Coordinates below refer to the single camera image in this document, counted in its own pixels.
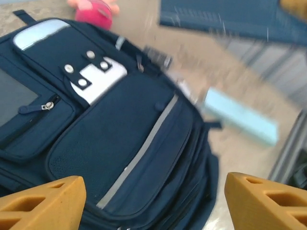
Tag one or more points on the dark blue mat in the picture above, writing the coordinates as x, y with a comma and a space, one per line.
227, 16

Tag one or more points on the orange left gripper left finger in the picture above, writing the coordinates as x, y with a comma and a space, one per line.
48, 210

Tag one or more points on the pink plush doll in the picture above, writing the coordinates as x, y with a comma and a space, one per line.
93, 14

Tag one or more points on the navy blue school backpack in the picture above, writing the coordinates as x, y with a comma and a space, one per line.
108, 134

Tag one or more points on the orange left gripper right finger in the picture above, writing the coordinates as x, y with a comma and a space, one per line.
268, 210

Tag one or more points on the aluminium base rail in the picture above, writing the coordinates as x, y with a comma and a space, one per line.
290, 148

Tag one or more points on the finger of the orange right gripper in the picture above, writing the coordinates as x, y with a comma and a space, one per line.
297, 7

